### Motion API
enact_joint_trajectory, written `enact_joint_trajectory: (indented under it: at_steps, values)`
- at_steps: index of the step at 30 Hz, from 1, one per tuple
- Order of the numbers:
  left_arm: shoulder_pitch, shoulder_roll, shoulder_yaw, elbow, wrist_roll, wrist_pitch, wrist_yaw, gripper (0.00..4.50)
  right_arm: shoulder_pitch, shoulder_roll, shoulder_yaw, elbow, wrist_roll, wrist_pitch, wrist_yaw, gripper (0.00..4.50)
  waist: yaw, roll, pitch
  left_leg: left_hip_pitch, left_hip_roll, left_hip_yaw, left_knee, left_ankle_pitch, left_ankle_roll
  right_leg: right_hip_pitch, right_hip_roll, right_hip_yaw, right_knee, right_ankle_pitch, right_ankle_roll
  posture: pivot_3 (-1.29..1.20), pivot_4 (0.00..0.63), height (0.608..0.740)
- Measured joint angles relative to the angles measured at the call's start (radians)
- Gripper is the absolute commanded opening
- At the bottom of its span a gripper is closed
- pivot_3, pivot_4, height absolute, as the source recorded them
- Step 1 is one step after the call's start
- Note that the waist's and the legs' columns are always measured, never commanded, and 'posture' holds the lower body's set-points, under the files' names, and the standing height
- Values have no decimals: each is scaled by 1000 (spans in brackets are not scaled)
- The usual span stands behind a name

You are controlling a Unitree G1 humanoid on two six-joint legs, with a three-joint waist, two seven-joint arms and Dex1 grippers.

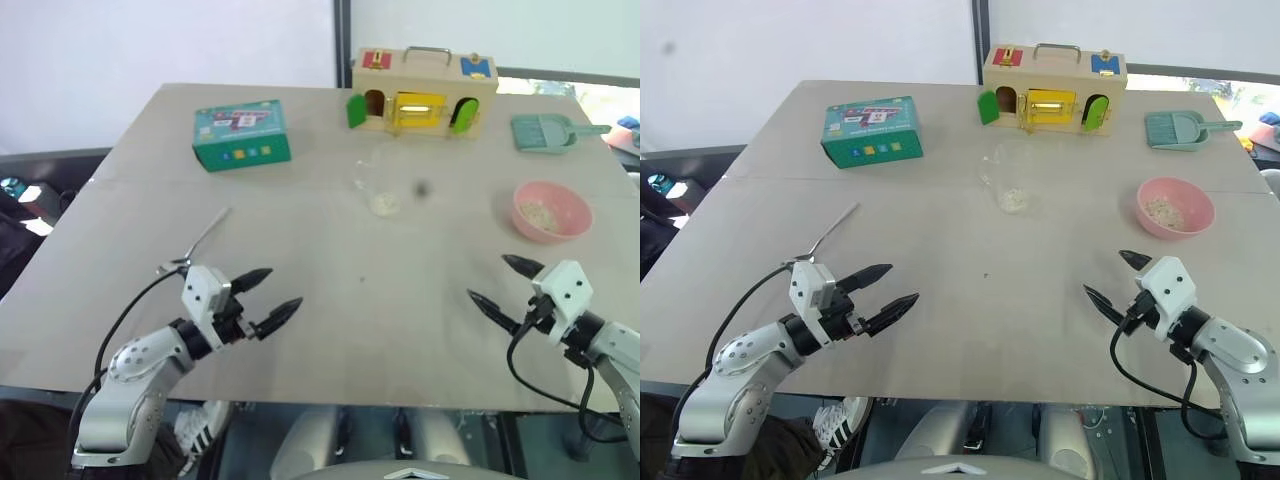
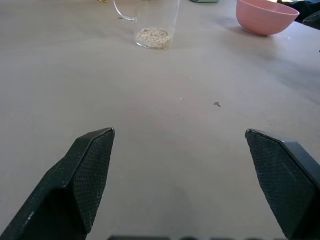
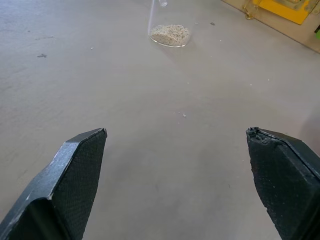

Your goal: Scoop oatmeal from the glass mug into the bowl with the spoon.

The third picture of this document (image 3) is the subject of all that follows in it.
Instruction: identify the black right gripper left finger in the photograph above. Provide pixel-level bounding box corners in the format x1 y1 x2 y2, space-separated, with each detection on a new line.
0 127 108 240

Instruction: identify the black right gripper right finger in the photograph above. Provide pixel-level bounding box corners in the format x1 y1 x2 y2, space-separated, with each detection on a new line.
245 126 320 240

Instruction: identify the pile of beige powder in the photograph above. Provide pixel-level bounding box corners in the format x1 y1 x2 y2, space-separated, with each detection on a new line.
149 24 190 47

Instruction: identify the green object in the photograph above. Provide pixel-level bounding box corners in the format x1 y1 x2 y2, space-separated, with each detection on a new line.
312 24 320 46

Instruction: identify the light wooden board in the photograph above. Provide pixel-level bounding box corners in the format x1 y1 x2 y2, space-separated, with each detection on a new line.
220 0 320 54

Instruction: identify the clear glass conical flask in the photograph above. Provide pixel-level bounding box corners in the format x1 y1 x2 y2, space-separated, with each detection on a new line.
147 0 192 48

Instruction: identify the yellow plastic block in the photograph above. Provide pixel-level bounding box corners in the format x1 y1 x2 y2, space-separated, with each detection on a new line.
251 0 313 25

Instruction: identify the gold metal chain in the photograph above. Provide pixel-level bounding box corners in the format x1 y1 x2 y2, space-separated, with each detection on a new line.
242 0 261 20

